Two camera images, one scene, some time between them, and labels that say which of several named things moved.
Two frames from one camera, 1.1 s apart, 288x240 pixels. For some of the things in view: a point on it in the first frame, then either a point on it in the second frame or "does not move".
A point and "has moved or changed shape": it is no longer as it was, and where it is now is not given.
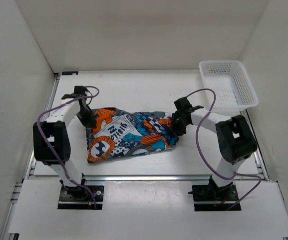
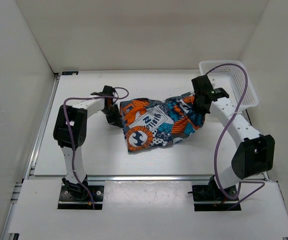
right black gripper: [177, 131] -> [202, 111]
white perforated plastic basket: [233, 89] does not move
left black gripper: [88, 123] -> [115, 120]
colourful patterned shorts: [120, 132] has moved or changed shape
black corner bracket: [75, 73] does not move
